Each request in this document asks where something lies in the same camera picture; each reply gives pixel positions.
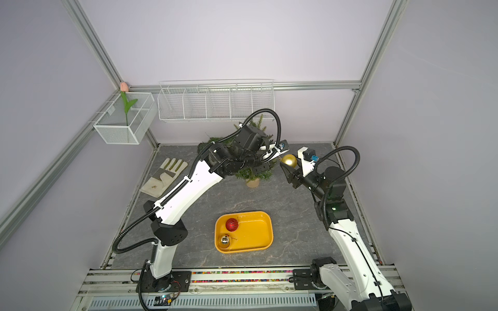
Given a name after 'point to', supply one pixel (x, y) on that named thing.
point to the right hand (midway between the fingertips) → (288, 158)
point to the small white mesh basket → (117, 127)
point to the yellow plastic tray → (255, 232)
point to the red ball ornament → (231, 224)
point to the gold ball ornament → (290, 159)
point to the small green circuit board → (162, 300)
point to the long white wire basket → (220, 100)
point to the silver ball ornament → (225, 240)
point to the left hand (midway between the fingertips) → (270, 155)
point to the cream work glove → (162, 178)
